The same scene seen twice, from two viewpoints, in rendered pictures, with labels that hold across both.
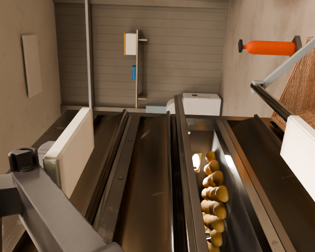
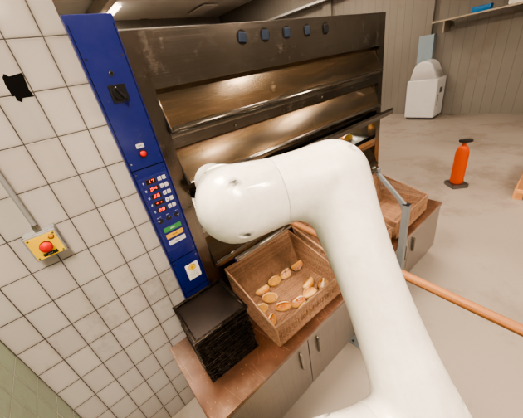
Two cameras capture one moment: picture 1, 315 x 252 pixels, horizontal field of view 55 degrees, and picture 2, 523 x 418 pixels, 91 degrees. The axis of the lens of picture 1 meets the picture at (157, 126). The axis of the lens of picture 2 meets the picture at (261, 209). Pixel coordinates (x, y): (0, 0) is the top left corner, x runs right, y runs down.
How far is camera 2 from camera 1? 0.85 m
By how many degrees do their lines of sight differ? 44
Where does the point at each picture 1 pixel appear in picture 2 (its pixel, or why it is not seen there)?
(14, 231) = (284, 58)
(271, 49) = (457, 166)
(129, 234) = (291, 117)
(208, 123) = (373, 133)
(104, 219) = (297, 102)
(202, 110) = (422, 99)
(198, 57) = (490, 86)
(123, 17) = not seen: outside the picture
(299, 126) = not seen: hidden behind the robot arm
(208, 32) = not seen: outside the picture
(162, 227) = (297, 133)
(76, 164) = not seen: hidden behind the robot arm
